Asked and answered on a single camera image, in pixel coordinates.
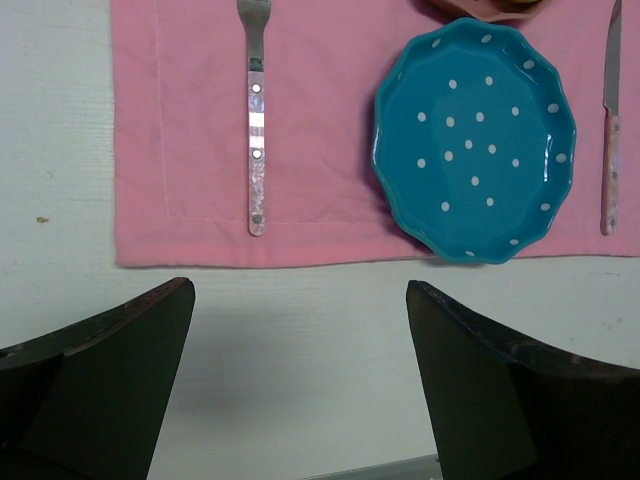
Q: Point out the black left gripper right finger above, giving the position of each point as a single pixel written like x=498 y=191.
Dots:
x=504 y=405

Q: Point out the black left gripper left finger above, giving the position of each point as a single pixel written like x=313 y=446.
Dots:
x=88 y=401

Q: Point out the blue polka dot plate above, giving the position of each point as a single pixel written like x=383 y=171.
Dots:
x=473 y=142

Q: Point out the pink cloth placemat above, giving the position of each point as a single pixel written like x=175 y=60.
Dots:
x=181 y=132

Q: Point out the pink scalloped plate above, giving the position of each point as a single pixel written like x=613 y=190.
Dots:
x=491 y=11

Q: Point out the knife with pink handle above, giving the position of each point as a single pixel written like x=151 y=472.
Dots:
x=612 y=124

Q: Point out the fork with pink handle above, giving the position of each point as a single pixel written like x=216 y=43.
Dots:
x=254 y=16

